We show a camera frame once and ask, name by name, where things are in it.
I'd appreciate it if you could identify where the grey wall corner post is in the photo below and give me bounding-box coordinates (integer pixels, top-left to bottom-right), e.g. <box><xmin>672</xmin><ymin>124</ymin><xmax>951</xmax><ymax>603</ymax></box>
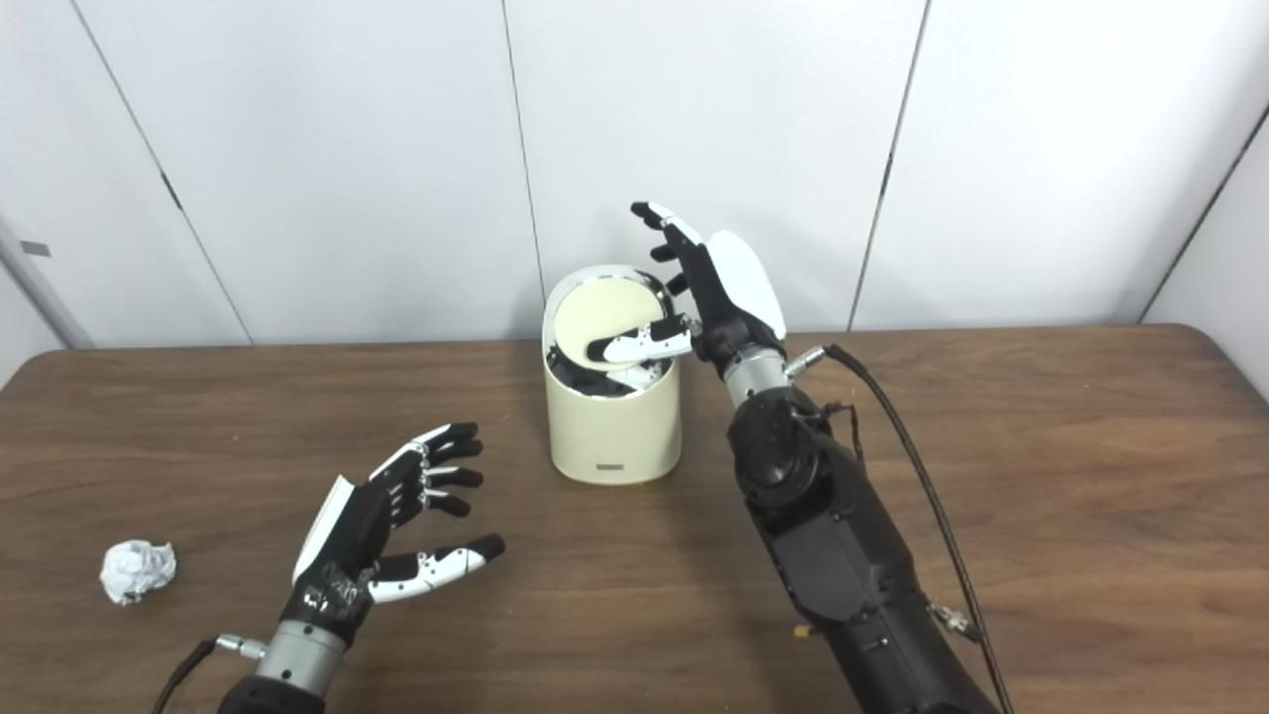
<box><xmin>0</xmin><ymin>213</ymin><xmax>95</xmax><ymax>350</ymax></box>

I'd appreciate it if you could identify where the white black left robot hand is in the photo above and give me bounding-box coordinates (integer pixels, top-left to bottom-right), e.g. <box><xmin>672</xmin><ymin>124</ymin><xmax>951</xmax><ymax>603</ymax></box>
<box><xmin>281</xmin><ymin>422</ymin><xmax>507</xmax><ymax>646</ymax></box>

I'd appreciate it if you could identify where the white paper ball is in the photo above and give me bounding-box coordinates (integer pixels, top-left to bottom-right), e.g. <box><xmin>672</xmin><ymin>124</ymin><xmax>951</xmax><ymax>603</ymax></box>
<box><xmin>99</xmin><ymin>540</ymin><xmax>178</xmax><ymax>606</ymax></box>

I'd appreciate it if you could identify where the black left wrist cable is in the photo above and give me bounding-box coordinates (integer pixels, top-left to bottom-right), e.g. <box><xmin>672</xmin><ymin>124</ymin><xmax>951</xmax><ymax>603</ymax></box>
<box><xmin>151</xmin><ymin>635</ymin><xmax>269</xmax><ymax>714</ymax></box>

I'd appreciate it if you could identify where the cream round bin lid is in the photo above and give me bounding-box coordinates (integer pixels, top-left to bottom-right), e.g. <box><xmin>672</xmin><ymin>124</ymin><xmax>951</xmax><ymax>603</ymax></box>
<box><xmin>551</xmin><ymin>278</ymin><xmax>667</xmax><ymax>373</ymax></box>

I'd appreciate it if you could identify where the black bin liner bag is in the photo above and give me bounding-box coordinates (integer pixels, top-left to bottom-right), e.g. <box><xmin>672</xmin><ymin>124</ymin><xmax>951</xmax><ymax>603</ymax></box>
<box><xmin>547</xmin><ymin>342</ymin><xmax>677</xmax><ymax>400</ymax></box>

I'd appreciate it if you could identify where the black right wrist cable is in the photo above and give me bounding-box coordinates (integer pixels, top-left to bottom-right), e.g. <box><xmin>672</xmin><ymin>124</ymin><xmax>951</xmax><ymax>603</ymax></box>
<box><xmin>783</xmin><ymin>343</ymin><xmax>1014</xmax><ymax>714</ymax></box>

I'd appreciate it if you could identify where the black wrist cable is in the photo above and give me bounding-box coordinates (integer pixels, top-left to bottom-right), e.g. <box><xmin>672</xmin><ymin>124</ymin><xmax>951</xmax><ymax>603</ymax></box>
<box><xmin>783</xmin><ymin>343</ymin><xmax>1014</xmax><ymax>714</ymax></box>
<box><xmin>151</xmin><ymin>635</ymin><xmax>269</xmax><ymax>714</ymax></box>

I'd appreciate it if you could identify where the cream-colored bin body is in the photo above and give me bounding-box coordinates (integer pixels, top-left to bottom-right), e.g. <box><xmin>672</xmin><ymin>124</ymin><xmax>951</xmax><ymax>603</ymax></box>
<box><xmin>542</xmin><ymin>265</ymin><xmax>685</xmax><ymax>487</ymax></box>

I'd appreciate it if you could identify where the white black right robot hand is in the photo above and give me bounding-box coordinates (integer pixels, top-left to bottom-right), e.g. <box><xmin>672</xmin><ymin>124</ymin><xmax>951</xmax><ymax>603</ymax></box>
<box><xmin>588</xmin><ymin>201</ymin><xmax>789</xmax><ymax>383</ymax></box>

